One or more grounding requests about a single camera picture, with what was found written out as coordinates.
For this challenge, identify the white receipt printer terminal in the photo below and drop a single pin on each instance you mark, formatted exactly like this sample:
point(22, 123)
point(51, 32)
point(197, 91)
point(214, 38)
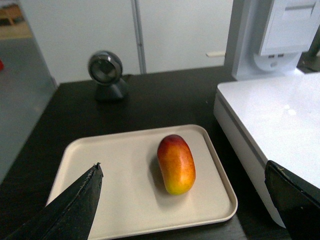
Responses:
point(266, 38)

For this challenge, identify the beige plastic tray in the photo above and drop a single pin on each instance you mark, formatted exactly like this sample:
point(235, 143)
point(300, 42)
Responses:
point(133, 199)

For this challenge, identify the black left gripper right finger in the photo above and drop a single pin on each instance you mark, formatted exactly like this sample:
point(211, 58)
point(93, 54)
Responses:
point(296, 200)

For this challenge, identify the white checkout scale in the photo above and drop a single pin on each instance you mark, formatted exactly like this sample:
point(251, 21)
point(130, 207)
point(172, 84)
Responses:
point(275, 119)

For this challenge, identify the black round barcode scanner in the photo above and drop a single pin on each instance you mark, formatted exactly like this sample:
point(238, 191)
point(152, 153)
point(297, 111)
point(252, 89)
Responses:
point(106, 68)

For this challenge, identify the black checkout counter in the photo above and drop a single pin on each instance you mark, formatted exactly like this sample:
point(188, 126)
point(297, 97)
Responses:
point(155, 100)

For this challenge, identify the dark red mango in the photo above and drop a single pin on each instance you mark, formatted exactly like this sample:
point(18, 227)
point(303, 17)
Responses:
point(176, 164)

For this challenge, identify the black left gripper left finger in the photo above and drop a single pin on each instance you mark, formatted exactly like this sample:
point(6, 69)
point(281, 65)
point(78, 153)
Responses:
point(70, 215)

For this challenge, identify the wooden pallet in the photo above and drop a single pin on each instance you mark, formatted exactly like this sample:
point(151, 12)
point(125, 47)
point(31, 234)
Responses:
point(12, 23)

